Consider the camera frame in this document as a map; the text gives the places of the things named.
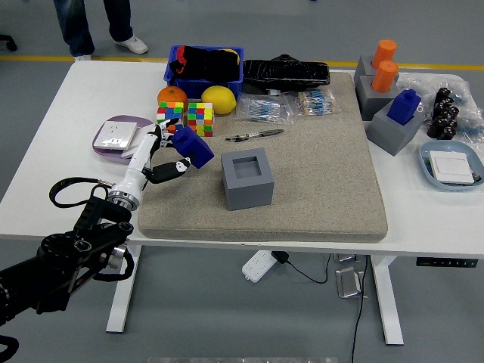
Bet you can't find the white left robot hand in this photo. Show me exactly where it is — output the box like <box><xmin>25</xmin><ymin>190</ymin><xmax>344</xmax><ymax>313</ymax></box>
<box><xmin>113</xmin><ymin>117</ymin><xmax>197</xmax><ymax>197</ymax></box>

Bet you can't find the blue square seal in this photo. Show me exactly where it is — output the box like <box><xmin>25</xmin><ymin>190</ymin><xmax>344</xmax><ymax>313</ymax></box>
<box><xmin>171</xmin><ymin>126</ymin><xmax>215</xmax><ymax>169</ymax></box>
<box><xmin>387</xmin><ymin>89</ymin><xmax>422</xmax><ymax>126</ymax></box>

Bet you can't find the grey seal holder block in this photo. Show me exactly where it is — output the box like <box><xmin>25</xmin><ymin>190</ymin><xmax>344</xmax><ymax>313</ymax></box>
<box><xmin>354</xmin><ymin>55</ymin><xmax>379</xmax><ymax>82</ymax></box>
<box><xmin>365</xmin><ymin>101</ymin><xmax>425</xmax><ymax>157</ymax></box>
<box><xmin>220</xmin><ymin>147</ymin><xmax>275</xmax><ymax>212</ymax></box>
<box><xmin>355</xmin><ymin>74</ymin><xmax>400</xmax><ymax>122</ymax></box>

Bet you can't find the orange cylinder seal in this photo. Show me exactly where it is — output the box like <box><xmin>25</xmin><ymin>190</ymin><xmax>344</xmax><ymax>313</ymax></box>
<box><xmin>371</xmin><ymin>59</ymin><xmax>400</xmax><ymax>94</ymax></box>
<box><xmin>372</xmin><ymin>39</ymin><xmax>399</xmax><ymax>70</ymax></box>

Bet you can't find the purple tray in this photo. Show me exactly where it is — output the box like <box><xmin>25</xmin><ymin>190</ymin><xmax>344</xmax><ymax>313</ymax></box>
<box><xmin>92</xmin><ymin>115</ymin><xmax>157</xmax><ymax>164</ymax></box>

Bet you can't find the multicoloured puzzle cube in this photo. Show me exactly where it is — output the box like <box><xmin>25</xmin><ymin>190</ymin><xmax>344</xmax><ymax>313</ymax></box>
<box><xmin>157</xmin><ymin>101</ymin><xmax>186</xmax><ymax>132</ymax></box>
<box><xmin>187</xmin><ymin>101</ymin><xmax>216</xmax><ymax>138</ymax></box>

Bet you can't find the orange fruit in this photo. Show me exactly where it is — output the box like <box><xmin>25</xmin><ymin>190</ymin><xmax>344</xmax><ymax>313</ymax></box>
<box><xmin>157</xmin><ymin>85</ymin><xmax>189</xmax><ymax>111</ymax></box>

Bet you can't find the blue plastic bin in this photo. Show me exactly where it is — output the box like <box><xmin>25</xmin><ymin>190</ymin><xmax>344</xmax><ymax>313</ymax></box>
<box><xmin>163</xmin><ymin>45</ymin><xmax>246</xmax><ymax>101</ymax></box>

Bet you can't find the yellow lemon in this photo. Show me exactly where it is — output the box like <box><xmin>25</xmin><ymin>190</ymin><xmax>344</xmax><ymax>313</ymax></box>
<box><xmin>200</xmin><ymin>85</ymin><xmax>238</xmax><ymax>116</ymax></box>

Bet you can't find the black cloth with red trim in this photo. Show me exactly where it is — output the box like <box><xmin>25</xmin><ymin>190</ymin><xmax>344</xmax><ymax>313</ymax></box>
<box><xmin>169</xmin><ymin>45</ymin><xmax>242</xmax><ymax>82</ymax></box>

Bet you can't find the slim metal hand tool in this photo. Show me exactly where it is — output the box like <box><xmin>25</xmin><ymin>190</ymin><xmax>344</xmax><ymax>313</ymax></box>
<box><xmin>225</xmin><ymin>129</ymin><xmax>285</xmax><ymax>143</ymax></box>

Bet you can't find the white table leg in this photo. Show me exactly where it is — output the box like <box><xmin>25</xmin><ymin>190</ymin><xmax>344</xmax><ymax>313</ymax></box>
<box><xmin>370</xmin><ymin>256</ymin><xmax>405</xmax><ymax>346</ymax></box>
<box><xmin>105</xmin><ymin>244</ymin><xmax>143</xmax><ymax>334</ymax></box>

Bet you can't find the bag of blue resistors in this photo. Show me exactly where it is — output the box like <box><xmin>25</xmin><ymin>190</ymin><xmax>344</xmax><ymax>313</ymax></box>
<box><xmin>234</xmin><ymin>92</ymin><xmax>295</xmax><ymax>126</ymax></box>

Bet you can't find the yellow item in bin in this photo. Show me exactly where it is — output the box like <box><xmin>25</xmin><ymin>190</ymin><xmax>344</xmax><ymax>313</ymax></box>
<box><xmin>221</xmin><ymin>48</ymin><xmax>242</xmax><ymax>65</ymax></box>

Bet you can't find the person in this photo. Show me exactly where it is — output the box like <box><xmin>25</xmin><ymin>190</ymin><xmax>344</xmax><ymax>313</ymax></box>
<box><xmin>52</xmin><ymin>0</ymin><xmax>149</xmax><ymax>62</ymax></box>

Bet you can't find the white power strip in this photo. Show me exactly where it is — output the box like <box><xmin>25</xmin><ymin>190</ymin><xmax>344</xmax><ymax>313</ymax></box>
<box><xmin>241</xmin><ymin>250</ymin><xmax>276</xmax><ymax>284</ymax></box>

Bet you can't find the grey-brown mat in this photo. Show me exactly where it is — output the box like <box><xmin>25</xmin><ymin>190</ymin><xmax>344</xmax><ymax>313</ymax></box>
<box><xmin>138</xmin><ymin>71</ymin><xmax>389</xmax><ymax>244</ymax></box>

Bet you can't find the bag of brown resistors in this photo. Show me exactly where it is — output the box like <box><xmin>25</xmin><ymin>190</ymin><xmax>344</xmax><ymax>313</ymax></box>
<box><xmin>293</xmin><ymin>90</ymin><xmax>341</xmax><ymax>117</ymax></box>

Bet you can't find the clear plastic bag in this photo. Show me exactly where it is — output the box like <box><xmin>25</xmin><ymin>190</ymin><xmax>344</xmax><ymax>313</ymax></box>
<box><xmin>396</xmin><ymin>72</ymin><xmax>468</xmax><ymax>110</ymax></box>

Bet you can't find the light blue tray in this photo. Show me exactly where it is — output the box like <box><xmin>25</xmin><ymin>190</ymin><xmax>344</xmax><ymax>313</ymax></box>
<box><xmin>419</xmin><ymin>141</ymin><xmax>484</xmax><ymax>193</ymax></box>

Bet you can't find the black table control panel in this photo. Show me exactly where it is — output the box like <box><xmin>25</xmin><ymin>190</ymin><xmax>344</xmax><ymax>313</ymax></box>
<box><xmin>416</xmin><ymin>256</ymin><xmax>479</xmax><ymax>268</ymax></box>

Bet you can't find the clear bag of blue parts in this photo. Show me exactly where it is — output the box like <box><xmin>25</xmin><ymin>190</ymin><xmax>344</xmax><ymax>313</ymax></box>
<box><xmin>453</xmin><ymin>85</ymin><xmax>484</xmax><ymax>144</ymax></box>

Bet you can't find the white switch plate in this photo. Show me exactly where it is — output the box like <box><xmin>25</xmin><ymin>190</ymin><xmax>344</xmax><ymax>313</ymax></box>
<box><xmin>120</xmin><ymin>124</ymin><xmax>158</xmax><ymax>160</ymax></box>

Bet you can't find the black plug with cord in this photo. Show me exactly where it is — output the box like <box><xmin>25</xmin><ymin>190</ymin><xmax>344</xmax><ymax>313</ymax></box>
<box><xmin>271</xmin><ymin>250</ymin><xmax>333</xmax><ymax>284</ymax></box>

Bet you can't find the black floor cable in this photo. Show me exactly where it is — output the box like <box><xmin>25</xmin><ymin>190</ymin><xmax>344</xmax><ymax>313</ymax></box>
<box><xmin>350</xmin><ymin>256</ymin><xmax>370</xmax><ymax>363</ymax></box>

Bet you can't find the white switch panel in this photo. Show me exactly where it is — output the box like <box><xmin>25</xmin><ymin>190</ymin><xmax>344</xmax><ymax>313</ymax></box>
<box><xmin>430</xmin><ymin>150</ymin><xmax>476</xmax><ymax>185</ymax></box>

